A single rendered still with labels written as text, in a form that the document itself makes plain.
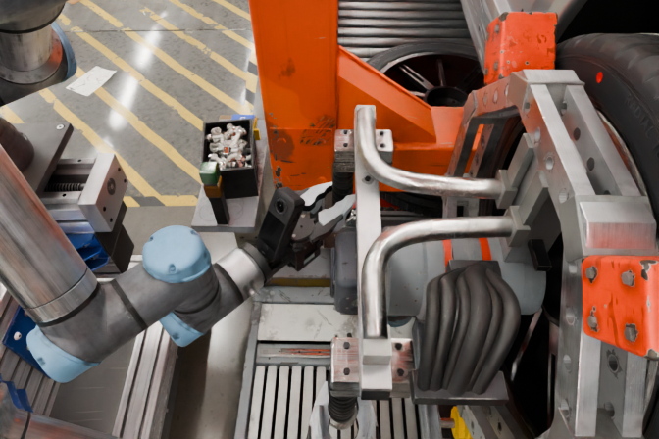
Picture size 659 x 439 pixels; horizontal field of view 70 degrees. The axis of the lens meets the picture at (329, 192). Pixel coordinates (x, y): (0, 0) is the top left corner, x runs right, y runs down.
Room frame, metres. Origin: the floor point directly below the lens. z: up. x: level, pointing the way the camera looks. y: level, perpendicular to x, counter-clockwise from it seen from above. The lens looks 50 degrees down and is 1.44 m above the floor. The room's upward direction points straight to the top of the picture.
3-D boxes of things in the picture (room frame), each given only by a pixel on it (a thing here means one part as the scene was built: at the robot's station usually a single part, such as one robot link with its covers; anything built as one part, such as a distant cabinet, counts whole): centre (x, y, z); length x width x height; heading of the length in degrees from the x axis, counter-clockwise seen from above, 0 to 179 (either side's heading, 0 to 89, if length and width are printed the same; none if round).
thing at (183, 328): (0.32, 0.19, 0.81); 0.11 x 0.08 x 0.09; 134
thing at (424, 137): (0.86, -0.28, 0.69); 0.52 x 0.17 x 0.35; 89
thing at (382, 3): (2.11, -0.39, 0.14); 2.47 x 0.85 x 0.27; 179
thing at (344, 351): (0.19, -0.05, 0.93); 0.09 x 0.05 x 0.05; 89
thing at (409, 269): (0.35, -0.18, 0.85); 0.21 x 0.14 x 0.14; 89
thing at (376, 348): (0.26, -0.13, 1.03); 0.19 x 0.18 x 0.11; 89
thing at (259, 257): (0.43, 0.08, 0.80); 0.12 x 0.08 x 0.09; 134
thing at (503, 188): (0.45, -0.13, 1.03); 0.19 x 0.18 x 0.11; 89
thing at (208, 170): (0.74, 0.28, 0.64); 0.04 x 0.04 x 0.04; 89
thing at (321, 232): (0.45, 0.02, 0.83); 0.09 x 0.05 x 0.02; 125
